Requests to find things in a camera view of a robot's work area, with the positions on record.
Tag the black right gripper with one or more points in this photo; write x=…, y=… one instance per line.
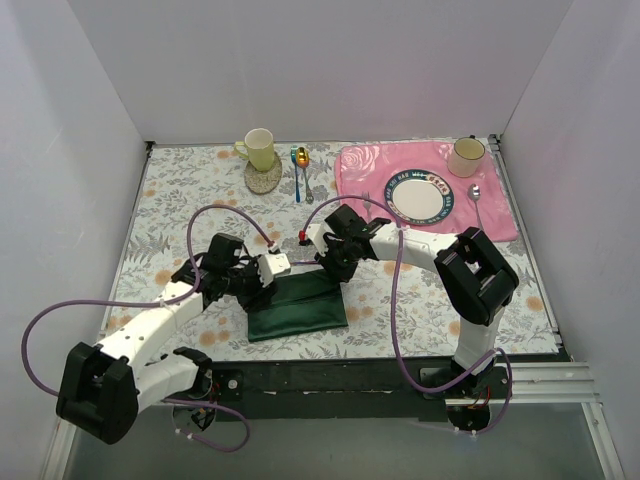
x=338, y=262

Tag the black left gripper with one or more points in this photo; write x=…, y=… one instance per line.
x=255, y=295

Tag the dark green cloth napkin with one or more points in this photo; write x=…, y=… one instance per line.
x=302, y=303

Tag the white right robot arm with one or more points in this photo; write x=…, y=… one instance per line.
x=477, y=279

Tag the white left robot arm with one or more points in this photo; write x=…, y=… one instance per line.
x=106, y=385

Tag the silver fork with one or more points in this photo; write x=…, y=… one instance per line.
x=367, y=204

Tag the pink rose placemat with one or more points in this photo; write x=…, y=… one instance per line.
x=369, y=167

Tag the white plate blue rim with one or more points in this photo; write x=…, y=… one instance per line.
x=419, y=197

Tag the speckled round coaster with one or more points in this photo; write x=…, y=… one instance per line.
x=263, y=182

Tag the gold rainbow spoon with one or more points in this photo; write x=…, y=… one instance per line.
x=303, y=161

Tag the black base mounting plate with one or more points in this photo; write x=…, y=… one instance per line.
x=338, y=389

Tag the yellow-green mug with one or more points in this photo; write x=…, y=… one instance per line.
x=257, y=148

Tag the silver spoon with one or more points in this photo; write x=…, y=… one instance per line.
x=474, y=194

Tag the cream enamel mug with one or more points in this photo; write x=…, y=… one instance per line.
x=466, y=156

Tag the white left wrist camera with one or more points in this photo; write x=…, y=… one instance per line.
x=272, y=266

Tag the blue handled spoon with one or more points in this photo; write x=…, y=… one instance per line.
x=294, y=158

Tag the aluminium frame rail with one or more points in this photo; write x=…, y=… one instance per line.
x=527, y=383

